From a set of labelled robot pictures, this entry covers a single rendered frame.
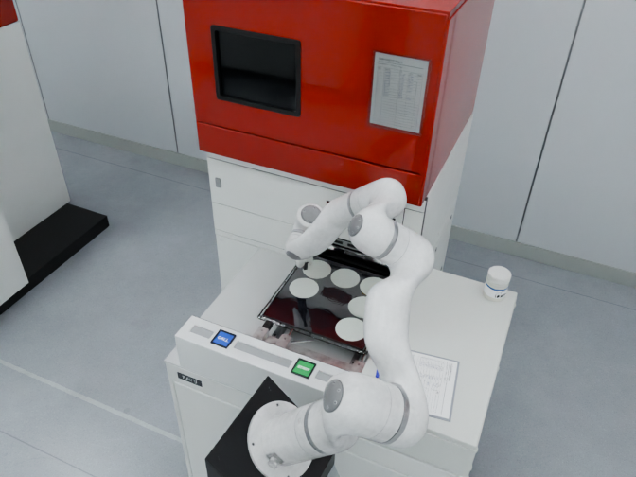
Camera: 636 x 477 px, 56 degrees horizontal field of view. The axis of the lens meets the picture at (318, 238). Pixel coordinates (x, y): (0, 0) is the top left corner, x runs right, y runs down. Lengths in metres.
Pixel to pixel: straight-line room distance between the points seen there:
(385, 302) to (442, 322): 0.61
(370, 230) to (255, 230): 1.03
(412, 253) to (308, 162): 0.68
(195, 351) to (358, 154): 0.77
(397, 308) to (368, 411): 0.24
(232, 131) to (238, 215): 0.39
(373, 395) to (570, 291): 2.59
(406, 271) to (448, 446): 0.51
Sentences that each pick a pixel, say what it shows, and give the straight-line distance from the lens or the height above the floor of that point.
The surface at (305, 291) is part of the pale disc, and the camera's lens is 2.03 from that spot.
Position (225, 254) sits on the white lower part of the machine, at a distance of 2.46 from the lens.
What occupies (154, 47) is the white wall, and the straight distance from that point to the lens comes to 4.19.
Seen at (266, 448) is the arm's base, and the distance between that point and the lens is 1.50.
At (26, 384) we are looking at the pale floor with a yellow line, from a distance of 3.18.
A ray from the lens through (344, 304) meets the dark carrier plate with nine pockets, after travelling 1.99.
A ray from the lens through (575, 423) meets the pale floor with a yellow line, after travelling 3.04.
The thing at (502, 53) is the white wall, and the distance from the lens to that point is 3.27.
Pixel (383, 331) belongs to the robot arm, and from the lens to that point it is 1.27.
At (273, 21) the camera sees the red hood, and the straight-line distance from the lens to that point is 1.82.
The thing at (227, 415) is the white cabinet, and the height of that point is 0.66.
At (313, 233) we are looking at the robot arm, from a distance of 1.66.
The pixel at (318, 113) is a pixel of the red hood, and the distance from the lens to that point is 1.85.
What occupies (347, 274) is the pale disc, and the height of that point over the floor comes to 0.90.
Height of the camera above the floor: 2.28
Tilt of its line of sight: 38 degrees down
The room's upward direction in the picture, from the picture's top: 1 degrees clockwise
